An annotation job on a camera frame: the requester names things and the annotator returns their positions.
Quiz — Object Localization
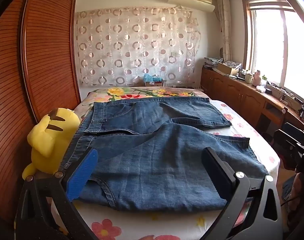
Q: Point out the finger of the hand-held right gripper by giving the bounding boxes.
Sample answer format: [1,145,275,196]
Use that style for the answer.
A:
[274,122,304,155]

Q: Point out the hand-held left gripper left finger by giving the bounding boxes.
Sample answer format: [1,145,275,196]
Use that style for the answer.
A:
[14,147,100,240]

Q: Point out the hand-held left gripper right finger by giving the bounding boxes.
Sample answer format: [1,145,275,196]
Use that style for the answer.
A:
[199,147,284,240]

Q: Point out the blue denim pants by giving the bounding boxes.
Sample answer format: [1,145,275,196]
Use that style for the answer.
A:
[59,97,269,212]

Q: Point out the yellow plush toy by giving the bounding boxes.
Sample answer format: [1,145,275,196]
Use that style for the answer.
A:
[22,107,81,180]

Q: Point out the pink plush figure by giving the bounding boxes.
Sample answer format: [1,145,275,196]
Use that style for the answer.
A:
[252,70,264,87]

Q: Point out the wooden cabinet counter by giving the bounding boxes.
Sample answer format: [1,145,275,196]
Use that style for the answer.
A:
[201,66,304,140]

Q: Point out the white floral bed sheet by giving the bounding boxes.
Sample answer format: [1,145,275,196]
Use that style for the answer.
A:
[49,90,280,240]

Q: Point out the colourful floral blanket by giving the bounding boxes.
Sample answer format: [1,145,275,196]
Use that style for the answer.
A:
[88,86,200,103]

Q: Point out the wooden-framed window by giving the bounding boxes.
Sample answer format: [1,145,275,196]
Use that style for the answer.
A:
[241,0,304,100]

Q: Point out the open cardboard box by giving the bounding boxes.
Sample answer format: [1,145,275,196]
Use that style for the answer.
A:
[216,62,240,76]

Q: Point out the stack of folded cloths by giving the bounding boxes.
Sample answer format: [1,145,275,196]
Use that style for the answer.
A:
[203,57,224,68]

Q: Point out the cardboard box with blue bags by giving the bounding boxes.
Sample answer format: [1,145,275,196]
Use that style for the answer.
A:
[142,74,167,87]

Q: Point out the wooden slatted wardrobe door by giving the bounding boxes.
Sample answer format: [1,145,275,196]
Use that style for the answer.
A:
[19,0,82,123]
[0,0,38,225]

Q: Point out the floral window curtain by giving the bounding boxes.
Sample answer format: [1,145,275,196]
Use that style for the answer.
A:
[216,0,233,60]

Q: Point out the circle-patterned sheer curtain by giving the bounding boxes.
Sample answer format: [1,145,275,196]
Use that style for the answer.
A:
[75,6,201,87]

